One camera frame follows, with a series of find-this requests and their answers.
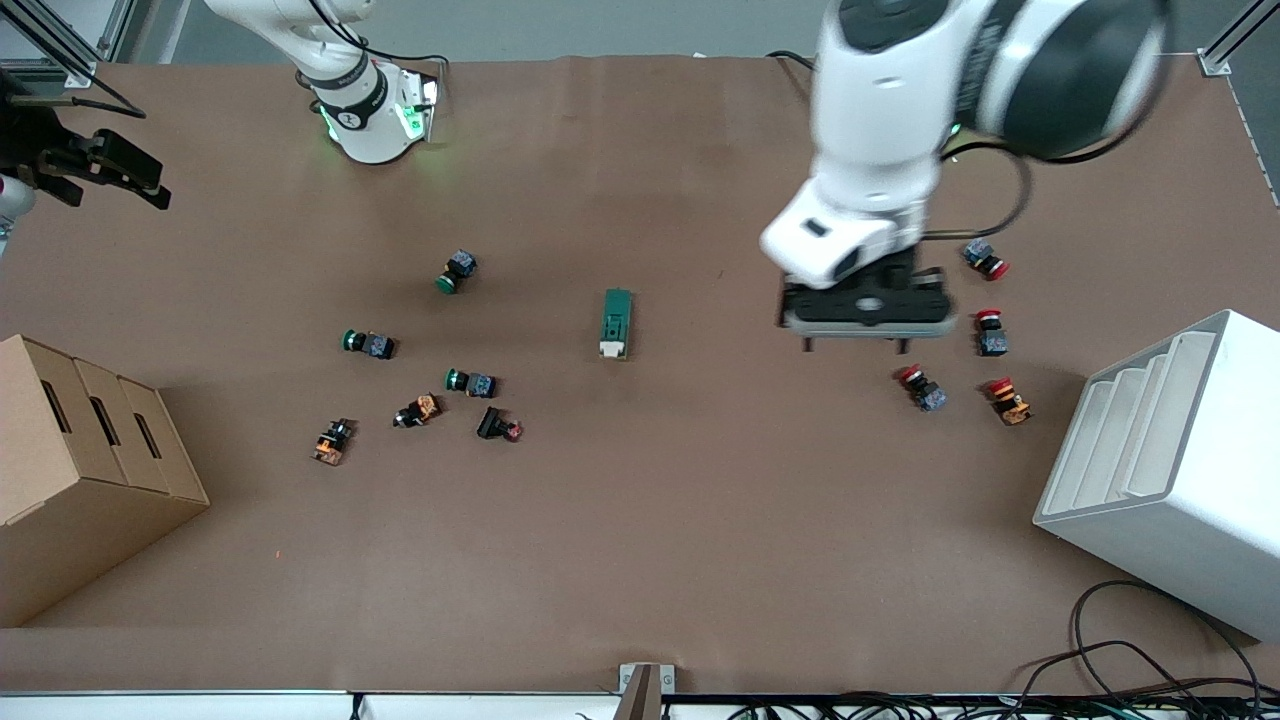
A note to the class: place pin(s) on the white table edge rail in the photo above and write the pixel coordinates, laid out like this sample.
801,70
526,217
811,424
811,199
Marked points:
200,706

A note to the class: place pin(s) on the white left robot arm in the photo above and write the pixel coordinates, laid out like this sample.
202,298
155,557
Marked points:
880,100

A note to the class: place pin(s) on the white ribbed plastic bin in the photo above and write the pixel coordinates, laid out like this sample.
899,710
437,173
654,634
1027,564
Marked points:
1190,470

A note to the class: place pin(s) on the black square push button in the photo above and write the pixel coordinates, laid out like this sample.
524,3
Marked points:
497,425

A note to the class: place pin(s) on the brown cardboard box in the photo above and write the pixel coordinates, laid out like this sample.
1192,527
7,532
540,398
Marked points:
70,480

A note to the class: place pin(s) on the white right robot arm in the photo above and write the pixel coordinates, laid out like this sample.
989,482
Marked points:
360,110

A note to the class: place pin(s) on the red button orange body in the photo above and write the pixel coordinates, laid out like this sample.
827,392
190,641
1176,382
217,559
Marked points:
1008,400

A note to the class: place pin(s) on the aluminium frame corner post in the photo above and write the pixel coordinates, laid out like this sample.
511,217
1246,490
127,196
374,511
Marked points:
1230,40
100,40

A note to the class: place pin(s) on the red mushroom push button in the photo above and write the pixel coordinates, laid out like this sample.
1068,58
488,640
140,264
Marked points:
991,334
985,257
922,388

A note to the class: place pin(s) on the aluminium profile post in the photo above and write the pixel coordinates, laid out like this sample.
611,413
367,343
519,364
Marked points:
645,692

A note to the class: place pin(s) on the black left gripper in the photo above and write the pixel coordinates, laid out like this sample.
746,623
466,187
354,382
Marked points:
900,345

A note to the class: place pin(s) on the black button orange body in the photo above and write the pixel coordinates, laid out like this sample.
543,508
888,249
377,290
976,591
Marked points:
332,441
417,411

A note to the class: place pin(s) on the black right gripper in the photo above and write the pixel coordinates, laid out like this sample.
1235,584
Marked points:
35,143

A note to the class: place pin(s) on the green load switch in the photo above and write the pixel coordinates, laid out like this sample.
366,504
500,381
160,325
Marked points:
617,320

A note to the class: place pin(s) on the green capped push button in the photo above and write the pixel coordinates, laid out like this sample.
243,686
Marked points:
470,383
456,271
368,343

